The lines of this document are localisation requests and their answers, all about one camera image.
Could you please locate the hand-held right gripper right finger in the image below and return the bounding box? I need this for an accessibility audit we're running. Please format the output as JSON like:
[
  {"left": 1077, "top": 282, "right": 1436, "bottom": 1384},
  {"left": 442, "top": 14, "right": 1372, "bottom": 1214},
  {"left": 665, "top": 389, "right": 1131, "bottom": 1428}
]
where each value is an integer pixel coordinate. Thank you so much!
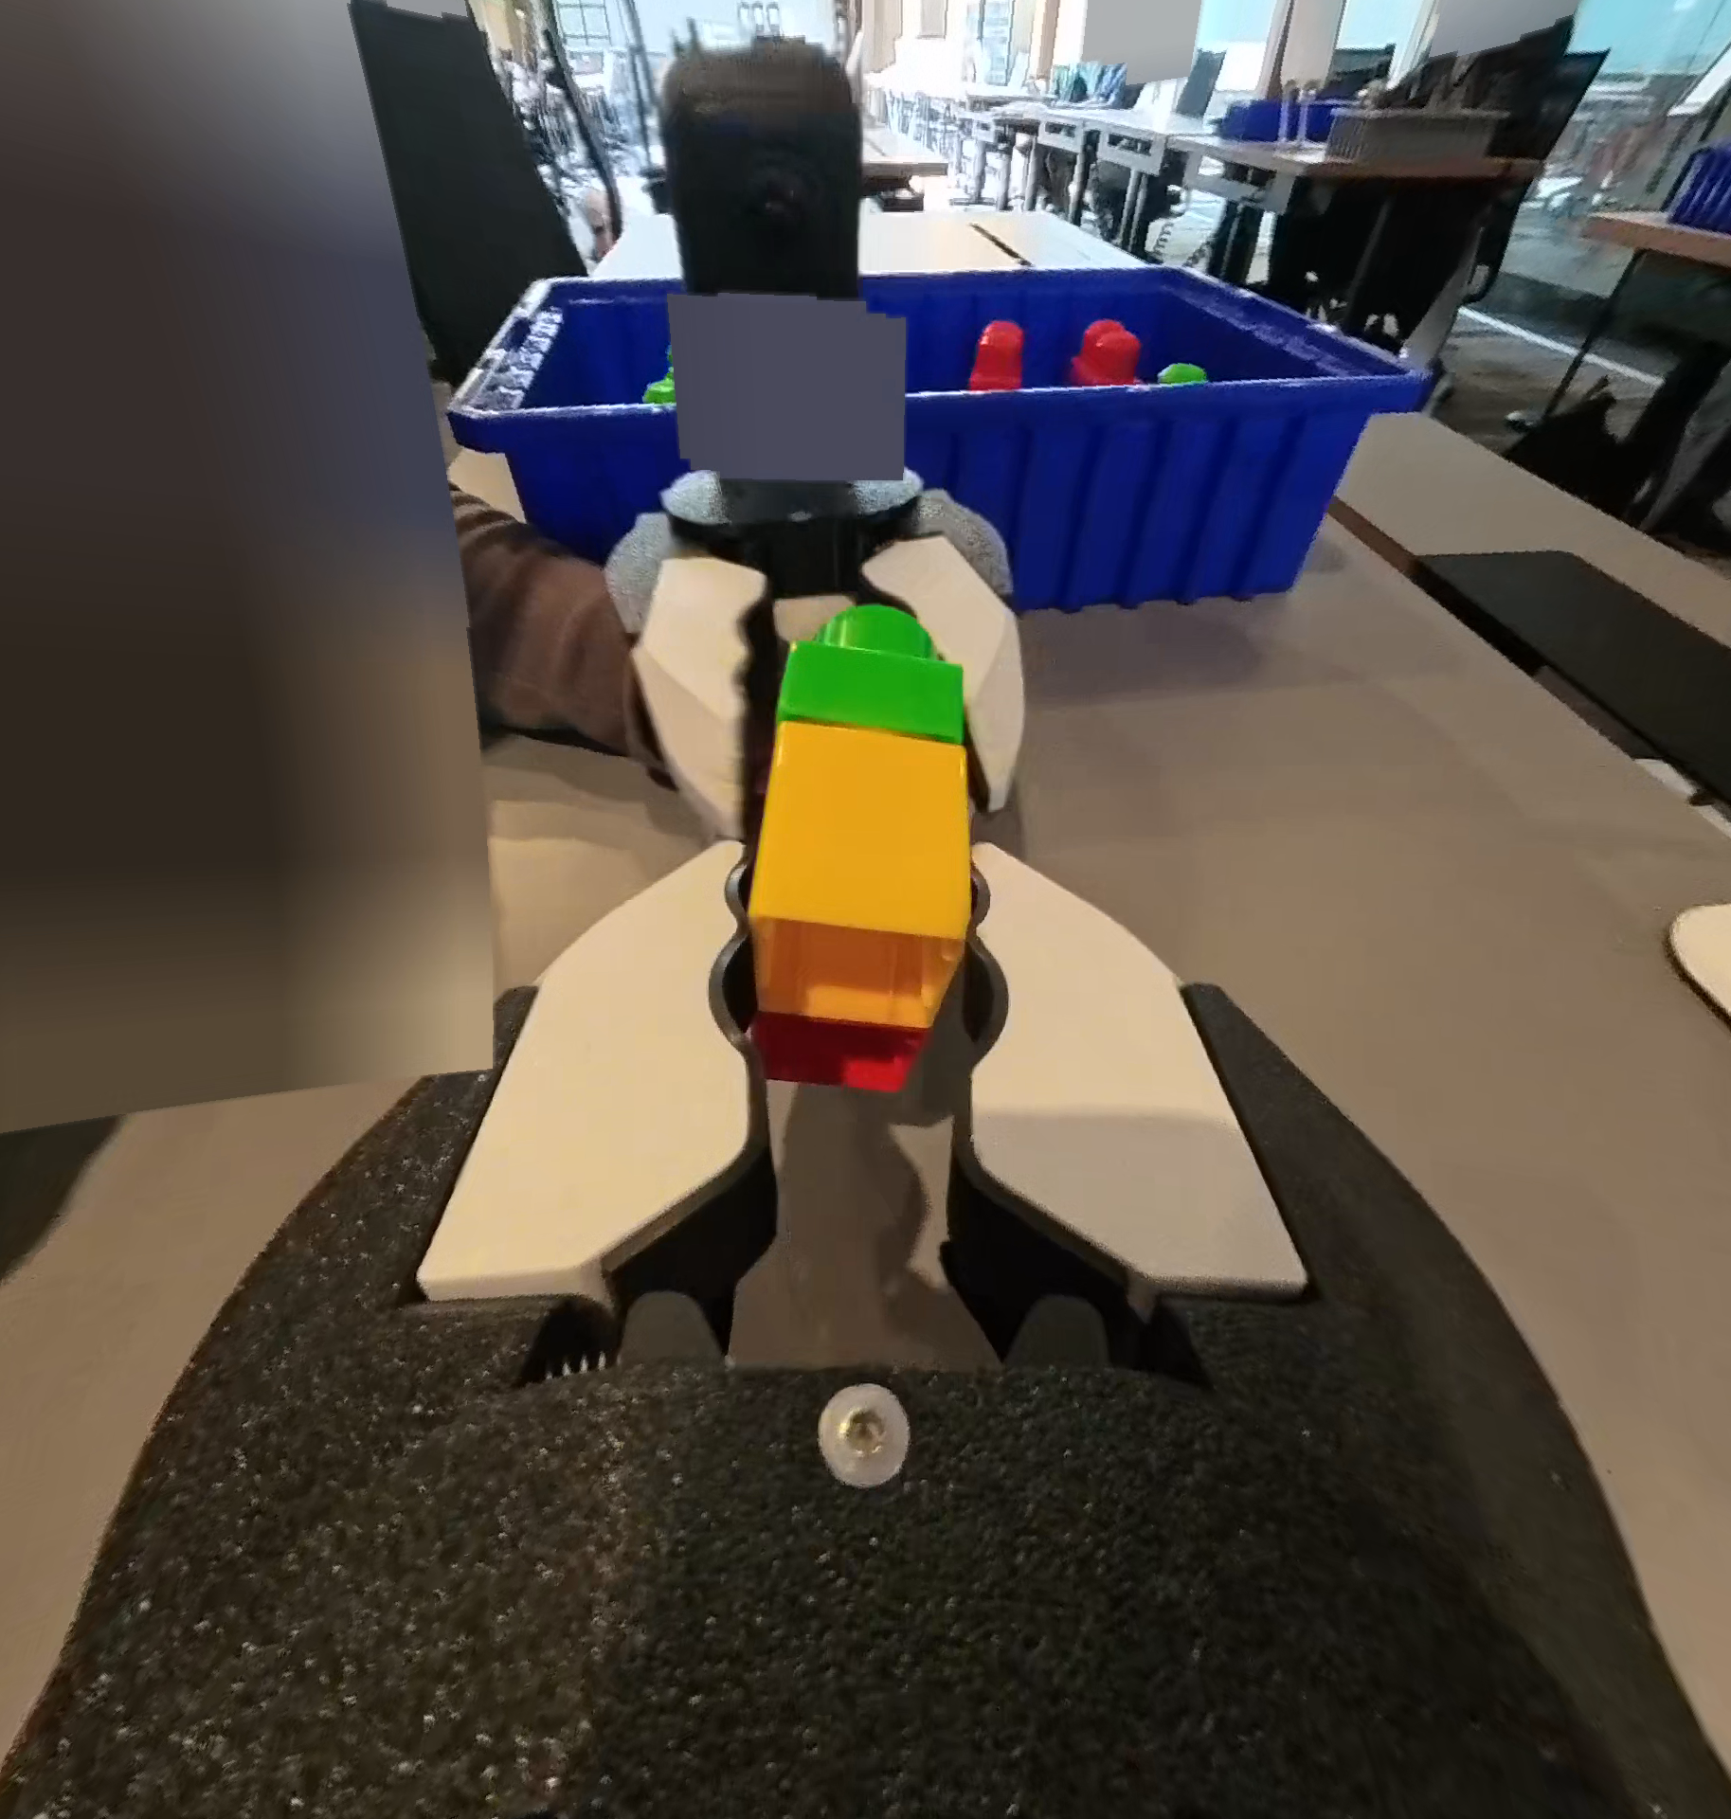
[{"left": 953, "top": 842, "right": 1311, "bottom": 1301}]

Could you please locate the yellow mega block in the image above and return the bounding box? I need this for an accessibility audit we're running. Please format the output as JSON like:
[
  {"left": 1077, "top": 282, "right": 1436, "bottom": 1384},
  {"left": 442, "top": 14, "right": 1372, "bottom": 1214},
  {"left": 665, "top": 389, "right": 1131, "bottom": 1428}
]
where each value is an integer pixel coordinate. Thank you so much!
[{"left": 748, "top": 722, "right": 973, "bottom": 1027}]

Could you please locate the black table cable cover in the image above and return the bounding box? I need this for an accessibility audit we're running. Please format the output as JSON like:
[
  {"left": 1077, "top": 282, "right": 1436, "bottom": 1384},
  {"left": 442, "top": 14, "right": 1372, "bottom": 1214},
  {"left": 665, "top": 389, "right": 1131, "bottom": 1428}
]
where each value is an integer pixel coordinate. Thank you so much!
[{"left": 1418, "top": 553, "right": 1731, "bottom": 868}]

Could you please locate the pile of mega blocks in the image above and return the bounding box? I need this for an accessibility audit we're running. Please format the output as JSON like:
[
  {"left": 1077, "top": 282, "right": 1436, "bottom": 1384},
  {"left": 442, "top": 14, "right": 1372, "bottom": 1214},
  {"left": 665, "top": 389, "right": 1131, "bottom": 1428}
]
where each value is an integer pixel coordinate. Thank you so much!
[{"left": 642, "top": 318, "right": 1211, "bottom": 410}]

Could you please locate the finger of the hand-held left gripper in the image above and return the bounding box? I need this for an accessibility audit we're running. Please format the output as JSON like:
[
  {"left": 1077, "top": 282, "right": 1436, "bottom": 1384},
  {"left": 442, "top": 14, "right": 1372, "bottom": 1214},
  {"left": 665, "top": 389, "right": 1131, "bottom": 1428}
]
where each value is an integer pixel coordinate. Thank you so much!
[
  {"left": 862, "top": 532, "right": 1027, "bottom": 814},
  {"left": 629, "top": 546, "right": 784, "bottom": 842}
]

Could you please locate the wooden office desk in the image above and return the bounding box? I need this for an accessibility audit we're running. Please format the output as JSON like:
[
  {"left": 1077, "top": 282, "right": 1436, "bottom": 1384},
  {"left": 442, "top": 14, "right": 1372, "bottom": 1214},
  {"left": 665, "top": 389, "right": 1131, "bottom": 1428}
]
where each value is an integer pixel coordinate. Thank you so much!
[{"left": 1583, "top": 213, "right": 1731, "bottom": 542}]

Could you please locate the red mega block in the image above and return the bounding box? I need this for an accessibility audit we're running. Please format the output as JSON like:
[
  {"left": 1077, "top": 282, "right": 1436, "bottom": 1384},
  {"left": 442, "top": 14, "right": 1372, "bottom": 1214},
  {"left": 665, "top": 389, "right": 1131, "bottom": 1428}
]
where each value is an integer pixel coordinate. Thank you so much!
[{"left": 755, "top": 1008, "right": 932, "bottom": 1095}]

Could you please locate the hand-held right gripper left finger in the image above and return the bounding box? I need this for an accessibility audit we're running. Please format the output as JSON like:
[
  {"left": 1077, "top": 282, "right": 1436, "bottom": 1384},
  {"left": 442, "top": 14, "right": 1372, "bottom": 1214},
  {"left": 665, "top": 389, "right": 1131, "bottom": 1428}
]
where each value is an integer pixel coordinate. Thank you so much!
[{"left": 416, "top": 842, "right": 784, "bottom": 1306}]

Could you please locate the grey wire basket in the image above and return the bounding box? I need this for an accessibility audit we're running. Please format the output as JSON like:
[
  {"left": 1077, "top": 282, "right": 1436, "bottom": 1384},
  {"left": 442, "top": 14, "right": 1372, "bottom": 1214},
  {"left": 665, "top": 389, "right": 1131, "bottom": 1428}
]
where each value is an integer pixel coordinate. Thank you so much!
[{"left": 1327, "top": 108, "right": 1509, "bottom": 160}]

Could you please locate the green mega block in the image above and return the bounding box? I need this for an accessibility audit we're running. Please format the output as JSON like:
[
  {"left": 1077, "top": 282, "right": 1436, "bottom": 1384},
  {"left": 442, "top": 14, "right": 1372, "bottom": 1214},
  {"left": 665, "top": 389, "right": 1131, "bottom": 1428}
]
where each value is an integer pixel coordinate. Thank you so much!
[{"left": 777, "top": 602, "right": 966, "bottom": 747}]

